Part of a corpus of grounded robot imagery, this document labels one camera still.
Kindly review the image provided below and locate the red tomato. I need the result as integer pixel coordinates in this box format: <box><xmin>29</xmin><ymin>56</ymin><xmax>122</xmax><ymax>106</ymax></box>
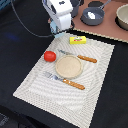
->
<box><xmin>44</xmin><ymin>51</ymin><xmax>56</xmax><ymax>62</ymax></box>

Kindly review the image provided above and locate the yellow butter box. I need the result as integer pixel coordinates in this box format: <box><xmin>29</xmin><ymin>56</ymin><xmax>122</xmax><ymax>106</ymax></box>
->
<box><xmin>69</xmin><ymin>36</ymin><xmax>86</xmax><ymax>44</ymax></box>

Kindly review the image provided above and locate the light blue cup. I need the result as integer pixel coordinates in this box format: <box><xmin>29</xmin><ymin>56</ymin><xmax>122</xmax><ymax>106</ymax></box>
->
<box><xmin>50</xmin><ymin>21</ymin><xmax>64</xmax><ymax>38</ymax></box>

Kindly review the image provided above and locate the white salt shaker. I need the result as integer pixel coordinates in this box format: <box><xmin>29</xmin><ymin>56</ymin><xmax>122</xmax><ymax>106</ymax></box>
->
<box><xmin>87</xmin><ymin>12</ymin><xmax>96</xmax><ymax>19</ymax></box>

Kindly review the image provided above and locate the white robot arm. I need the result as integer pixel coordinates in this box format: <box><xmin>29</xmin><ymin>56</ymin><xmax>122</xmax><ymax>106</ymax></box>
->
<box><xmin>42</xmin><ymin>0</ymin><xmax>74</xmax><ymax>34</ymax></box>

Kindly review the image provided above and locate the round wooden plate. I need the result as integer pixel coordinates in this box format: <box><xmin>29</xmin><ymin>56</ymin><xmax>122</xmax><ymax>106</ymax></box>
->
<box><xmin>55</xmin><ymin>55</ymin><xmax>83</xmax><ymax>79</ymax></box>

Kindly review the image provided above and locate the brown stove board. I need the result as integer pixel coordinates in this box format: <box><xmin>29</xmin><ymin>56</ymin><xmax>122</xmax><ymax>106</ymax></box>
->
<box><xmin>73</xmin><ymin>0</ymin><xmax>128</xmax><ymax>43</ymax></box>

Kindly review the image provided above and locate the tall grey pot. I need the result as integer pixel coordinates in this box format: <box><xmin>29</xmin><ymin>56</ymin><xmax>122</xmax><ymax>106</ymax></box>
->
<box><xmin>70</xmin><ymin>0</ymin><xmax>84</xmax><ymax>18</ymax></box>

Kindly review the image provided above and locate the cream bowl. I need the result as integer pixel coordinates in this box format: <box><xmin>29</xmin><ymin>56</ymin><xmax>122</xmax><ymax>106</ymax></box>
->
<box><xmin>116</xmin><ymin>4</ymin><xmax>128</xmax><ymax>30</ymax></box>

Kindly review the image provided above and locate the fork with wooden handle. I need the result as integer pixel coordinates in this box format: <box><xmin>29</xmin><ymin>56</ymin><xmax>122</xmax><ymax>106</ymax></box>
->
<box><xmin>44</xmin><ymin>72</ymin><xmax>85</xmax><ymax>90</ymax></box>

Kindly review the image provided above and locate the knife with wooden handle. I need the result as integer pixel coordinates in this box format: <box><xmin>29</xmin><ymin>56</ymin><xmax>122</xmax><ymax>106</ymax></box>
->
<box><xmin>58</xmin><ymin>49</ymin><xmax>97</xmax><ymax>63</ymax></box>

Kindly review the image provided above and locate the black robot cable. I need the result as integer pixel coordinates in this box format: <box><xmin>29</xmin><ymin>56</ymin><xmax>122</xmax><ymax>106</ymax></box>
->
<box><xmin>10</xmin><ymin>0</ymin><xmax>56</xmax><ymax>38</ymax></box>

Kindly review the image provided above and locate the grey saucepan with handle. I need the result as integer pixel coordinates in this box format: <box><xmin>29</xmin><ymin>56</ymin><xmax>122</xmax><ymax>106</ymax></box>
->
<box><xmin>81</xmin><ymin>0</ymin><xmax>111</xmax><ymax>26</ymax></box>

